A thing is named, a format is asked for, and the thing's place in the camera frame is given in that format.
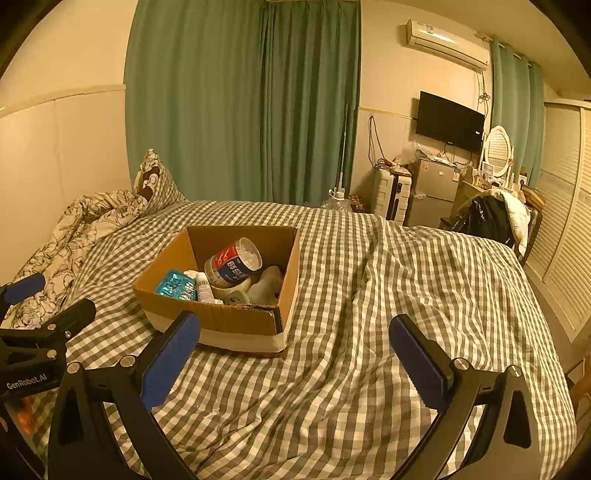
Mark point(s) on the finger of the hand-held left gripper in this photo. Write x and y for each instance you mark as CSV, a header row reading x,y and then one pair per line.
x,y
74,316
25,286

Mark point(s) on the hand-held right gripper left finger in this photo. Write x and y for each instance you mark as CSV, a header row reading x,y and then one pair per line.
x,y
168,364

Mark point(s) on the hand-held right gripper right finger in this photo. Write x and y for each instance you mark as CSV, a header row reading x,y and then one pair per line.
x,y
420,364

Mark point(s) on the brown cardboard box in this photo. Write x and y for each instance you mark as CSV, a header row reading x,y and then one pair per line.
x,y
221,325

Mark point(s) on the foil blister pill pack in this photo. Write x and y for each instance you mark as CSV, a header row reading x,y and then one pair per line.
x,y
178,286

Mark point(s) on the small white blue-label tube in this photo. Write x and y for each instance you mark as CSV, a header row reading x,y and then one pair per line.
x,y
202,286

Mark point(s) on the white sock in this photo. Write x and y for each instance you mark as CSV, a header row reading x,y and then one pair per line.
x,y
268,286

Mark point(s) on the person's left hand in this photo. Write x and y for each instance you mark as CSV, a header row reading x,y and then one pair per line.
x,y
23,415

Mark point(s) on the green checked bed sheet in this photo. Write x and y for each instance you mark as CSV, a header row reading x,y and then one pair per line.
x,y
369,332

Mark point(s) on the floral duvet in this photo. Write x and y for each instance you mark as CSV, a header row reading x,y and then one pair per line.
x,y
69,230

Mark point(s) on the black jacket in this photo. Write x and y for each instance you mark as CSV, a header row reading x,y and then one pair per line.
x,y
485,219

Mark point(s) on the floral and checked pillow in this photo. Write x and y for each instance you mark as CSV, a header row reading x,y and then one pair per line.
x,y
157,180

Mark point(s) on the wooden stool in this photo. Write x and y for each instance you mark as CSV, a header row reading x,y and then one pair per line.
x,y
581,387

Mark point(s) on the dark suitcase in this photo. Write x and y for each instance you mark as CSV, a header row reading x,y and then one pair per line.
x,y
531,235

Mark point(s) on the brown patterned basket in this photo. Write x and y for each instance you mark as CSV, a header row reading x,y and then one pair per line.
x,y
359,203

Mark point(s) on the grey small refrigerator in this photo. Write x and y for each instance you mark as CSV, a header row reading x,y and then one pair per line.
x,y
434,191

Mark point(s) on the white ribbed suitcase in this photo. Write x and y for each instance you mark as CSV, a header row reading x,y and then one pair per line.
x,y
388,194

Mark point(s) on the white jacket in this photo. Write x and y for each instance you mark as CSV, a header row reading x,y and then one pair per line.
x,y
519,214

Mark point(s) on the clear water jug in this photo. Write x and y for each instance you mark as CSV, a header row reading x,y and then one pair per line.
x,y
336,203

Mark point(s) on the clear plastic bag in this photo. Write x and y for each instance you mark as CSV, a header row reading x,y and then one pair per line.
x,y
412,152

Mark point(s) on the white louvered wardrobe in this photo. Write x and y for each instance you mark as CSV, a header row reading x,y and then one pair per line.
x,y
565,207

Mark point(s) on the white oval vanity mirror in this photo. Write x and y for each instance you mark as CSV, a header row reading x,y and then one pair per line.
x,y
497,147

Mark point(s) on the mop pole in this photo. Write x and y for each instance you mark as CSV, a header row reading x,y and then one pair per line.
x,y
342,147

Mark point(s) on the light green curtain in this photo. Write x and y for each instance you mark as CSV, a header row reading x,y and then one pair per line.
x,y
194,101

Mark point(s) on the narrow green curtain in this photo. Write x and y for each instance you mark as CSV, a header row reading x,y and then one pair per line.
x,y
517,115

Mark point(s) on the dark green curtain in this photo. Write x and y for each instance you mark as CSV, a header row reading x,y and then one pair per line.
x,y
309,101

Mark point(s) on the white air conditioner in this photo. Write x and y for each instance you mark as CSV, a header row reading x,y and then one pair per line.
x,y
445,44

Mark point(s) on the black wall television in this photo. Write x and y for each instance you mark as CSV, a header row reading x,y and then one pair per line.
x,y
450,121

